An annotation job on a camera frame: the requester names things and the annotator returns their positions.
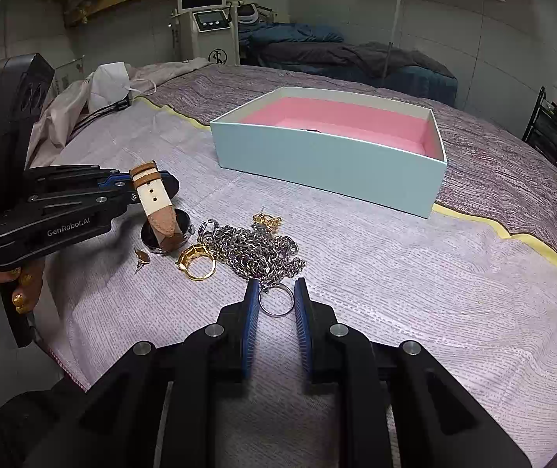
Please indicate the beige cloth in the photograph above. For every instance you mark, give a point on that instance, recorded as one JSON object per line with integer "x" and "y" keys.
{"x": 59, "y": 122}

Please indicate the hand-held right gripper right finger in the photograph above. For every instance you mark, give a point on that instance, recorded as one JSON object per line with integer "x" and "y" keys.
{"x": 303, "y": 331}

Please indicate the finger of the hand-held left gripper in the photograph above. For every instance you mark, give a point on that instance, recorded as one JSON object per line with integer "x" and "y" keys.
{"x": 78, "y": 202}
{"x": 88, "y": 175}

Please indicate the bed with dark blue bedding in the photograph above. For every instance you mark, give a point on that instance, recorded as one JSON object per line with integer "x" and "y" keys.
{"x": 346, "y": 61}

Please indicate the white beauty machine with screen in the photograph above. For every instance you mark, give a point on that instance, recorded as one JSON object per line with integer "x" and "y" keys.
{"x": 207, "y": 29}

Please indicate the white floor lamp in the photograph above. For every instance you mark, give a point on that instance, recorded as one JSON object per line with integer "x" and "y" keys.
{"x": 397, "y": 24}

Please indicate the person's dark clothing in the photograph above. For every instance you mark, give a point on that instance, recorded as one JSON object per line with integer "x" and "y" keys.
{"x": 20, "y": 424}

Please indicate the black metal rack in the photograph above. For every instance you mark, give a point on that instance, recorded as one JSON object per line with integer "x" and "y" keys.
{"x": 551, "y": 141}

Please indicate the white face mask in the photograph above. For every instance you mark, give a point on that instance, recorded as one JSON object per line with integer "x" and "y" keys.
{"x": 108, "y": 85}

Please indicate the light blue box pink lining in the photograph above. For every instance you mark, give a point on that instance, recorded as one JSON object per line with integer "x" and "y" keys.
{"x": 327, "y": 165}

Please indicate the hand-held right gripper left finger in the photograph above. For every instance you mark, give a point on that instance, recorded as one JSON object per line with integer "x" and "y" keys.
{"x": 251, "y": 331}

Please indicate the small gold stone earring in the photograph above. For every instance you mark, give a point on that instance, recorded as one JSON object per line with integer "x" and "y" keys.
{"x": 141, "y": 257}

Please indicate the person's left hand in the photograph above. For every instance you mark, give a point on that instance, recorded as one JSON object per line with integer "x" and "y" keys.
{"x": 22, "y": 297}

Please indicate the purple striped blanket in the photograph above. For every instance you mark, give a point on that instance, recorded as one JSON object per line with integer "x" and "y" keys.
{"x": 502, "y": 180}

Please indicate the white quilted mat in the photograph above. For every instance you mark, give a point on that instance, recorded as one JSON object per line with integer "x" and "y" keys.
{"x": 405, "y": 302}

